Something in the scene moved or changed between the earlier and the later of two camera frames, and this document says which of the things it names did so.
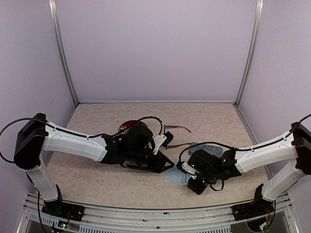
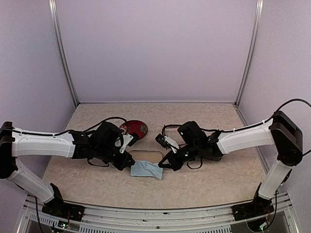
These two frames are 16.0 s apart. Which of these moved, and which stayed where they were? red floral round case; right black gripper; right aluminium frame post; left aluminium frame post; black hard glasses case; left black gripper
Moved: left black gripper; black hard glasses case; right black gripper
Stayed: left aluminium frame post; red floral round case; right aluminium frame post
